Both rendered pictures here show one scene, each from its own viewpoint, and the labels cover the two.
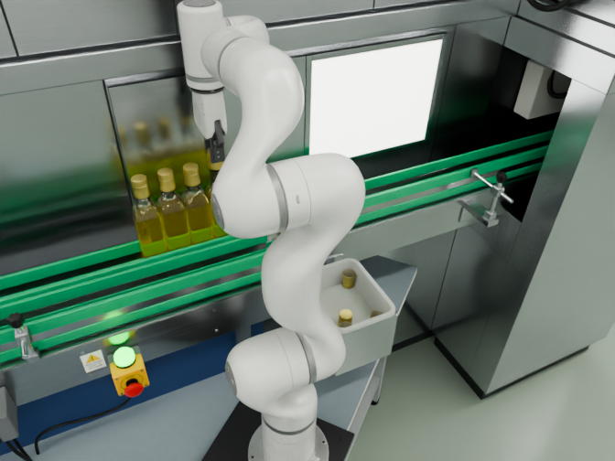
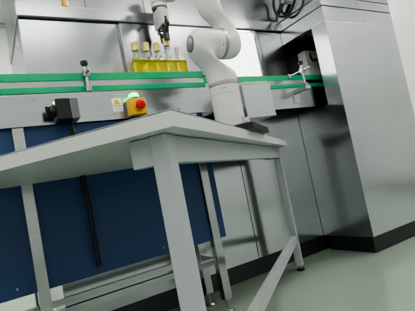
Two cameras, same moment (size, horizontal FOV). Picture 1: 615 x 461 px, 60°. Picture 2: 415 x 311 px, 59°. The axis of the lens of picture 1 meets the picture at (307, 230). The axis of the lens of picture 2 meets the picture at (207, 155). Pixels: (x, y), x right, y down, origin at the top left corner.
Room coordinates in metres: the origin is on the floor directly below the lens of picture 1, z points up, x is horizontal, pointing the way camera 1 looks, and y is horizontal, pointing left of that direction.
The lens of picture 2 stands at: (-0.82, 0.26, 0.60)
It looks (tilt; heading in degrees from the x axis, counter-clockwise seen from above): 4 degrees up; 356
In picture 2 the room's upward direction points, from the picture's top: 11 degrees counter-clockwise
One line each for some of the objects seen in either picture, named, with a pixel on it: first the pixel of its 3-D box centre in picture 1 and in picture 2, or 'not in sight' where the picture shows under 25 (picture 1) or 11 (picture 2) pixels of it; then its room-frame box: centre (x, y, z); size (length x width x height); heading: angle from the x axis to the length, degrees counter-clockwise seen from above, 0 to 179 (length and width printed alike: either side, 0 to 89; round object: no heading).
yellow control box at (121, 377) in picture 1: (128, 371); (136, 108); (0.73, 0.40, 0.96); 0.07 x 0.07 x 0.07; 27
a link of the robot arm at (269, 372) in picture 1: (274, 380); (211, 58); (0.63, 0.06, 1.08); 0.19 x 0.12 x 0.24; 116
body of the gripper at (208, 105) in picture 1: (210, 105); (161, 18); (1.04, 0.21, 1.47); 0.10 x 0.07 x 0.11; 26
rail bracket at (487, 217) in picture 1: (487, 202); (301, 81); (1.27, -0.53, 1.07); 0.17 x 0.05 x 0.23; 27
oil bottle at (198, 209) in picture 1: (199, 226); (162, 76); (1.01, 0.27, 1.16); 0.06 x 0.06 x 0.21; 27
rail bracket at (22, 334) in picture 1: (26, 347); (87, 74); (0.67, 0.56, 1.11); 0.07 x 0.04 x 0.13; 27
